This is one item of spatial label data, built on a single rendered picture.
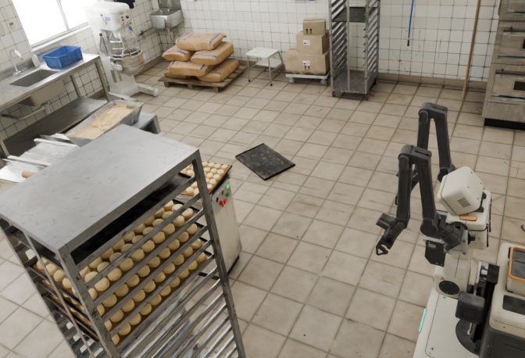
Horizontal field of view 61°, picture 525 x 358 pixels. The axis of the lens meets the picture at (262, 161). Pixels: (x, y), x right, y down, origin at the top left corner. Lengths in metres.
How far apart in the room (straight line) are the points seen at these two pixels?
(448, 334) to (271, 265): 1.45
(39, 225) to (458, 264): 1.96
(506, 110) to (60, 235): 4.77
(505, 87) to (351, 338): 3.20
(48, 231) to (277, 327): 2.12
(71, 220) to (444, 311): 2.33
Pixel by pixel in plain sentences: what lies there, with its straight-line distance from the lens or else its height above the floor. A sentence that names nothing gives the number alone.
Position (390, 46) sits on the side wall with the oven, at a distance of 6.48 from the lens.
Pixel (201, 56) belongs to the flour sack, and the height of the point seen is 0.52.
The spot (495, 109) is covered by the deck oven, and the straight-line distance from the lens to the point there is 5.49.
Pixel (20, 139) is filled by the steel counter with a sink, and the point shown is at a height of 0.23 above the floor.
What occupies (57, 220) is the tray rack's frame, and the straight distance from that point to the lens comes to 1.64.
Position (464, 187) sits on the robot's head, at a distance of 2.26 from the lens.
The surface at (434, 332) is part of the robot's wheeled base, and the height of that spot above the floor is 0.28.
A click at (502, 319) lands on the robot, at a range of 2.54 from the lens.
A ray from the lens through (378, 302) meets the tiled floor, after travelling 3.50.
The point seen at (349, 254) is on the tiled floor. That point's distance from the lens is 3.80.
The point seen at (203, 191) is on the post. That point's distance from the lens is 1.88.
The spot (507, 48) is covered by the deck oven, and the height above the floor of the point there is 0.94.
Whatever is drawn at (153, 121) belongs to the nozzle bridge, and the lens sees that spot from 3.64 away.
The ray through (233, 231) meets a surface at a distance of 3.58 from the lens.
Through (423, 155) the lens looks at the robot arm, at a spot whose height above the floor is 1.61.
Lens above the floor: 2.72
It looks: 33 degrees down
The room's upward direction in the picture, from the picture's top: 8 degrees counter-clockwise
